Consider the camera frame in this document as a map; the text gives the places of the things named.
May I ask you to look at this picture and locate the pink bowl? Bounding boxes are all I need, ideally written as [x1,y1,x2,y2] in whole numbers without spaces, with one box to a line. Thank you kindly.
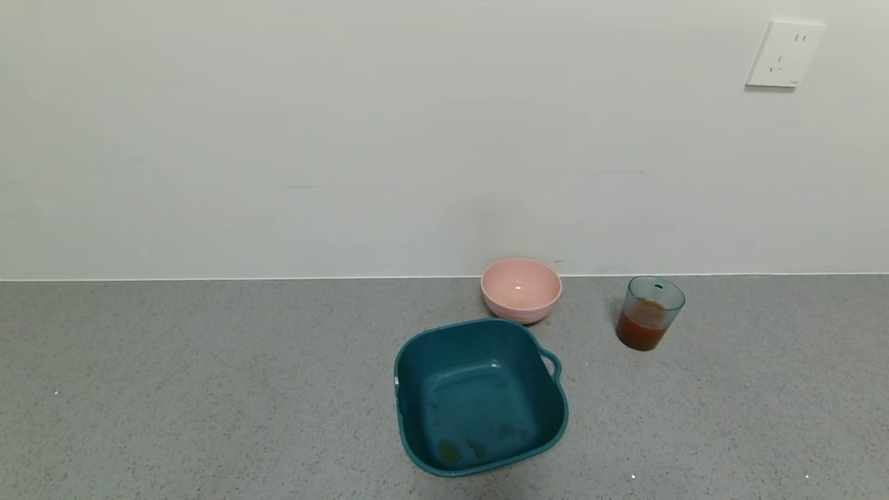
[481,258,563,325]

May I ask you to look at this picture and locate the teal square plastic basin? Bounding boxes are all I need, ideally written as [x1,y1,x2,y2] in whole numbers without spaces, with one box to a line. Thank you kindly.
[393,318,570,478]

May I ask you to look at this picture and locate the red-brown liquid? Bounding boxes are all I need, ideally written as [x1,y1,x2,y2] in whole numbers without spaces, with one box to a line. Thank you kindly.
[617,299,672,351]

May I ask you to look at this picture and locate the ribbed translucent blue cup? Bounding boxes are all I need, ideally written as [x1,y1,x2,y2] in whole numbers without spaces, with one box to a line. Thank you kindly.
[616,276,686,352]

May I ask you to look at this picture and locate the white wall power outlet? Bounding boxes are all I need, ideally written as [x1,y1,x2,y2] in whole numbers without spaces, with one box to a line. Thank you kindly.
[745,20,826,89]

